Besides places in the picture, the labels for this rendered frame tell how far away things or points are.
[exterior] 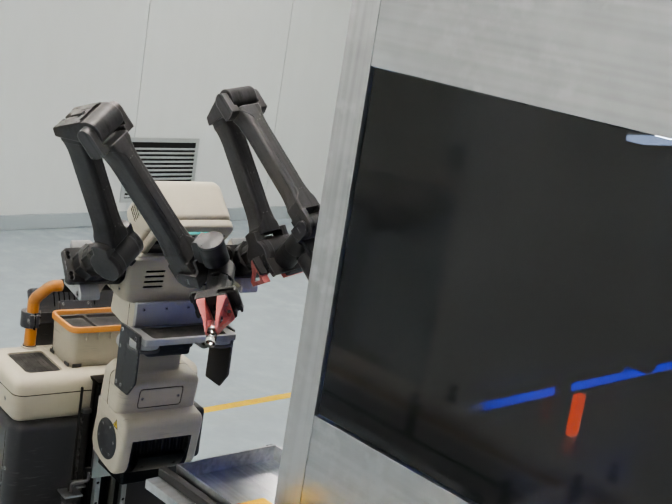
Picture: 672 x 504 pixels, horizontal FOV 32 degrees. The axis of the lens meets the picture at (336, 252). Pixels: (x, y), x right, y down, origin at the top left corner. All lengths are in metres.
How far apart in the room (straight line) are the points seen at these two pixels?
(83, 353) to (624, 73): 1.97
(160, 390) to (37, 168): 4.87
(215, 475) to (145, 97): 5.71
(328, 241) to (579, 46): 0.56
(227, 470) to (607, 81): 1.31
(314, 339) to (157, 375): 1.05
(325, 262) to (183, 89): 6.31
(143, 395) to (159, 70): 5.28
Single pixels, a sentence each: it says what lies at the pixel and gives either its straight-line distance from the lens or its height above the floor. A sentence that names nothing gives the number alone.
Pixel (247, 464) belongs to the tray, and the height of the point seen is 0.88.
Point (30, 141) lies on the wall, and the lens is 7.66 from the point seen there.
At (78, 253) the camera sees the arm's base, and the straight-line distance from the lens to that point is 2.76.
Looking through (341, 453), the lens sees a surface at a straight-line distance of 1.96.
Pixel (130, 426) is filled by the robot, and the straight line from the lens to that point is 2.92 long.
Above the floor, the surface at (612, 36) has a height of 1.91.
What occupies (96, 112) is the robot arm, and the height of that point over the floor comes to 1.58.
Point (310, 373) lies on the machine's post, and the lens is 1.99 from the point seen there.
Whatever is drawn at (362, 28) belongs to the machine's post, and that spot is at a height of 1.85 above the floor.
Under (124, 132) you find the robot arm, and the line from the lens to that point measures 2.44.
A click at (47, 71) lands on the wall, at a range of 7.63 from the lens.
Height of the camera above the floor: 1.95
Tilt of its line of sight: 14 degrees down
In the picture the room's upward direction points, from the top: 9 degrees clockwise
